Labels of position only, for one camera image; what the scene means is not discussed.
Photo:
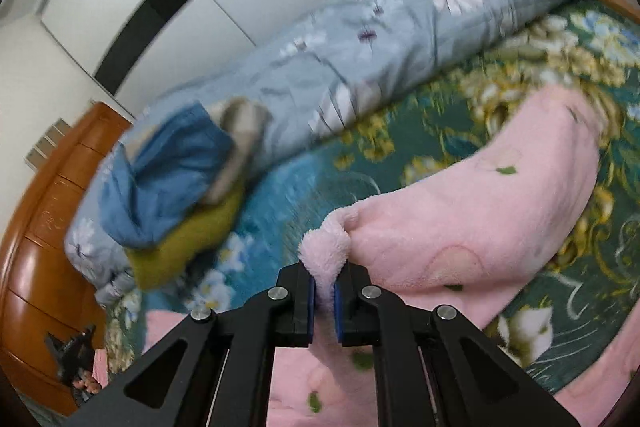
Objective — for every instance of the beige garment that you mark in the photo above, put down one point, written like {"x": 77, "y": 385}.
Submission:
{"x": 240, "y": 127}

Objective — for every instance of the teal floral bed blanket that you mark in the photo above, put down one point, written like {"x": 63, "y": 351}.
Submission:
{"x": 295, "y": 187}

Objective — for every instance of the grey-blue floral pillow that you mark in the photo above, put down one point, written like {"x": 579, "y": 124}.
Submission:
{"x": 82, "y": 247}

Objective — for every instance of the olive green knit sweater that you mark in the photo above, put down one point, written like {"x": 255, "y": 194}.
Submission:
{"x": 185, "y": 247}

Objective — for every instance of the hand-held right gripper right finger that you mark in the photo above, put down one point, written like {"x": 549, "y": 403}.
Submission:
{"x": 338, "y": 312}

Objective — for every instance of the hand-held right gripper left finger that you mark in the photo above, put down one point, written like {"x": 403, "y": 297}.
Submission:
{"x": 310, "y": 307}

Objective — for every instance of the beige wall panel row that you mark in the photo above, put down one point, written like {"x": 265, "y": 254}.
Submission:
{"x": 47, "y": 142}

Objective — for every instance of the person's left hand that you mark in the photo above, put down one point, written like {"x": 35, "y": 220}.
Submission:
{"x": 89, "y": 388}

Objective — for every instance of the blue fleece garment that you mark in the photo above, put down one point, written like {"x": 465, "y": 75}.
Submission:
{"x": 165, "y": 177}

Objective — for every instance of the grey-blue floral quilt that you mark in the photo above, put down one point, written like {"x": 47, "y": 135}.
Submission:
{"x": 400, "y": 32}

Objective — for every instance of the wooden headboard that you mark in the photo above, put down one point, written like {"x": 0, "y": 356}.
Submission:
{"x": 45, "y": 257}

